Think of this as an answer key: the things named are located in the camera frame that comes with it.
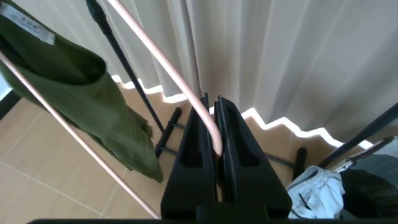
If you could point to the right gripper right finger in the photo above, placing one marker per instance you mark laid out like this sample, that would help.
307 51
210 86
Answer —
248 174

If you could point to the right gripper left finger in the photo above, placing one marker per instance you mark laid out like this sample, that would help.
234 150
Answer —
183 174

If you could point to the pink clothes hanger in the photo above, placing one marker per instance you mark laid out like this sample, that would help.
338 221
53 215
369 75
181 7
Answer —
161 59

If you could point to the green long-sleeved shirt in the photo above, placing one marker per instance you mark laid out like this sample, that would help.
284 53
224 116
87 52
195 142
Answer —
77 93

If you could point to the black clothes rack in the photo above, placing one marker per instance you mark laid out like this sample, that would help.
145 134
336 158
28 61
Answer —
357 140

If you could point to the white laundry basket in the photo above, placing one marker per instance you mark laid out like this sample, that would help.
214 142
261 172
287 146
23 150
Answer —
367 186

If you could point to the pale grey shorts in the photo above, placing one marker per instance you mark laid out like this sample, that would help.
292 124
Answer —
317 193

